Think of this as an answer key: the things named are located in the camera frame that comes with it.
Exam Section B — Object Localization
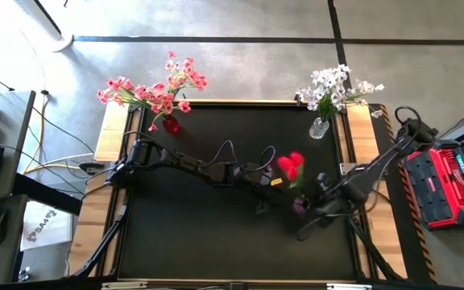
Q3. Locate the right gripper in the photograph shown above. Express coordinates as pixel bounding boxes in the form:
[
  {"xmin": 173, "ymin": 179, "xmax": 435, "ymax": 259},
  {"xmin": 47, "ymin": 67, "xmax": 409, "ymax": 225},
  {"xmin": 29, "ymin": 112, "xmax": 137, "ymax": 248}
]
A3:
[{"xmin": 306, "ymin": 183, "xmax": 368, "ymax": 218}]

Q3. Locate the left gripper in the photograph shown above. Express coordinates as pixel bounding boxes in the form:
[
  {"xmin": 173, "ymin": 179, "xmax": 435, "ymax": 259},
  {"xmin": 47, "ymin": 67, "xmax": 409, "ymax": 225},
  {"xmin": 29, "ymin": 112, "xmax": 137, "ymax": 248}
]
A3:
[{"xmin": 231, "ymin": 163, "xmax": 300, "ymax": 215}]

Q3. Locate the pink glass vase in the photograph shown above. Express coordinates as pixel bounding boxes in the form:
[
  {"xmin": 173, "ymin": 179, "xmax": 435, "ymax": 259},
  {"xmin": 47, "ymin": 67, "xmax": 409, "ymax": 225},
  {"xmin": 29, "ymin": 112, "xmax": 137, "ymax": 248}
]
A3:
[{"xmin": 291, "ymin": 194, "xmax": 310, "ymax": 218}]

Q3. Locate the white flower spray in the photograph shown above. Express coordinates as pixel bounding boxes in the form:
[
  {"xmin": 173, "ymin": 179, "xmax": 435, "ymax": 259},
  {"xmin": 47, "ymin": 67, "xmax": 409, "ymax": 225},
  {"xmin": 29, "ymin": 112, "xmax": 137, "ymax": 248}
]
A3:
[
  {"xmin": 295, "ymin": 64, "xmax": 353, "ymax": 122},
  {"xmin": 324, "ymin": 78, "xmax": 386, "ymax": 122}
]

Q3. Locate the pink flower spray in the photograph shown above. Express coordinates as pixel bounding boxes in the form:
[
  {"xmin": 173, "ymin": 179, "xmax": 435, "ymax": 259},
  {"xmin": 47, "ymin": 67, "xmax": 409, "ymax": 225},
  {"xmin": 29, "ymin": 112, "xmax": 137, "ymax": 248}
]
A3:
[
  {"xmin": 164, "ymin": 50, "xmax": 209, "ymax": 122},
  {"xmin": 96, "ymin": 76, "xmax": 172, "ymax": 122},
  {"xmin": 135, "ymin": 80, "xmax": 193, "ymax": 133}
]

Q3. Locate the clear glass vase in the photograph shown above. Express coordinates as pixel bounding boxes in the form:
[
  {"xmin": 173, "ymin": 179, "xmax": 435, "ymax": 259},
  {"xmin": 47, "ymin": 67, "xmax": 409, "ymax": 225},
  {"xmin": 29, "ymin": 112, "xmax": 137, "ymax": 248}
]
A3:
[{"xmin": 309, "ymin": 117, "xmax": 331, "ymax": 140}]

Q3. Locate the red glass vase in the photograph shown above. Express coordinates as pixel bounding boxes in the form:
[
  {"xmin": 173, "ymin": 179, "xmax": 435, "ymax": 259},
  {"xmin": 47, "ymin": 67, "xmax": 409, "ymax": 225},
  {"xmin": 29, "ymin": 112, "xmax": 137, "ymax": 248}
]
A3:
[{"xmin": 161, "ymin": 114, "xmax": 181, "ymax": 135}]

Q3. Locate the black mat hazard edge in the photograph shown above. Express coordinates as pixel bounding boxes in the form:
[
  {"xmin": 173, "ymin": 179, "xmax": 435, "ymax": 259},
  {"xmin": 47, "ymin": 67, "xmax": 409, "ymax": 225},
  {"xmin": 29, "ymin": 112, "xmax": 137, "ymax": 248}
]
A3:
[{"xmin": 371, "ymin": 103, "xmax": 438, "ymax": 285}]

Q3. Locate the red black tool case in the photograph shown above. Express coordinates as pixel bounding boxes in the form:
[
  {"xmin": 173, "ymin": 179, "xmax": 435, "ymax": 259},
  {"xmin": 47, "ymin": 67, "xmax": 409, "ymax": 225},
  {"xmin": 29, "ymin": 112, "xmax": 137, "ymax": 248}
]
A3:
[{"xmin": 404, "ymin": 145, "xmax": 464, "ymax": 231}]

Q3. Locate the black power adapter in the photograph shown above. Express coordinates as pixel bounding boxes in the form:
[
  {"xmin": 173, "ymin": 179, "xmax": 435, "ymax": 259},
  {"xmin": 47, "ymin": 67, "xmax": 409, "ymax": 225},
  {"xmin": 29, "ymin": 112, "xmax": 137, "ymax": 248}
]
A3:
[{"xmin": 79, "ymin": 160, "xmax": 106, "ymax": 175}]

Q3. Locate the black desk leg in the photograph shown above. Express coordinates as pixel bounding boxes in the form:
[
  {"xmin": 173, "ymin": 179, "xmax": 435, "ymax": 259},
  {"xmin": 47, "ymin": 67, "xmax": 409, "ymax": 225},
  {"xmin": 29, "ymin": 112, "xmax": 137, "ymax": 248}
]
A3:
[{"xmin": 12, "ymin": 172, "xmax": 83, "ymax": 217}]

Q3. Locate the white printed paper bag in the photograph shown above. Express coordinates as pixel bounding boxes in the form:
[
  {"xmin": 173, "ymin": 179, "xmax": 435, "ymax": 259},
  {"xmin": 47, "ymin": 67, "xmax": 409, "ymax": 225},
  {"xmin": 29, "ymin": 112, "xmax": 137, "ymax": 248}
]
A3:
[{"xmin": 19, "ymin": 200, "xmax": 74, "ymax": 252}]

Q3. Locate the white round stand base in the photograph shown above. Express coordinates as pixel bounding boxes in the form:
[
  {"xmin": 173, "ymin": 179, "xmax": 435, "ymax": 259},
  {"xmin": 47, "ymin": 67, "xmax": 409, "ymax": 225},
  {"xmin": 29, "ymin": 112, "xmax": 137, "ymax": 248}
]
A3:
[{"xmin": 52, "ymin": 33, "xmax": 75, "ymax": 53}]

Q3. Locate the grey desk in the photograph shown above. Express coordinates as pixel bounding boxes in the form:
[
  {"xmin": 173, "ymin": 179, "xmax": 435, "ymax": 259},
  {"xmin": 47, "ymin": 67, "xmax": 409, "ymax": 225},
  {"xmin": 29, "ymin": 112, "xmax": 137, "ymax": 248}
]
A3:
[{"xmin": 0, "ymin": 89, "xmax": 37, "ymax": 285}]

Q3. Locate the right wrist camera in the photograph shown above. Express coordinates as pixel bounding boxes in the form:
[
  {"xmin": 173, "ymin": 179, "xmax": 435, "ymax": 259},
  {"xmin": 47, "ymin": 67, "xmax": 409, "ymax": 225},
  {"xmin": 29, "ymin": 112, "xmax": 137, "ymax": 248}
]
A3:
[{"xmin": 315, "ymin": 172, "xmax": 332, "ymax": 191}]

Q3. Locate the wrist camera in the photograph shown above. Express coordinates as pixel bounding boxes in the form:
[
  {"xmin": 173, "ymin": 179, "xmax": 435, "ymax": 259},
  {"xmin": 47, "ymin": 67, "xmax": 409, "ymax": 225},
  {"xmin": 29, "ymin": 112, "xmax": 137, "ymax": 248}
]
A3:
[
  {"xmin": 315, "ymin": 172, "xmax": 332, "ymax": 191},
  {"xmin": 258, "ymin": 165, "xmax": 276, "ymax": 181}
]

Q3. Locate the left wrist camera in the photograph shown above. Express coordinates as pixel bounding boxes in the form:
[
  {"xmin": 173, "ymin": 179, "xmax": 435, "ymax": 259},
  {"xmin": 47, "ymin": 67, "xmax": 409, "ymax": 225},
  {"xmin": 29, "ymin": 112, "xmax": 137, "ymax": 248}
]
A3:
[{"xmin": 258, "ymin": 165, "xmax": 276, "ymax": 181}]

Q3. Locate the black frame strut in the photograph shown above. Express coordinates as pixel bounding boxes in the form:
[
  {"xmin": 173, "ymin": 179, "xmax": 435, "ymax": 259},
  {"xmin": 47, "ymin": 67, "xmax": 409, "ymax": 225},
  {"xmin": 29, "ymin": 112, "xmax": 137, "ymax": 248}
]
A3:
[
  {"xmin": 346, "ymin": 219, "xmax": 402, "ymax": 281},
  {"xmin": 72, "ymin": 193, "xmax": 131, "ymax": 279}
]

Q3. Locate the black table frame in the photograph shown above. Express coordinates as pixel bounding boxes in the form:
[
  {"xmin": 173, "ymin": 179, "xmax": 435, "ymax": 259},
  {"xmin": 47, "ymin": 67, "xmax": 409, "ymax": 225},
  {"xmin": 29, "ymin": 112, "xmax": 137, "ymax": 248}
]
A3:
[{"xmin": 68, "ymin": 98, "xmax": 408, "ymax": 290}]

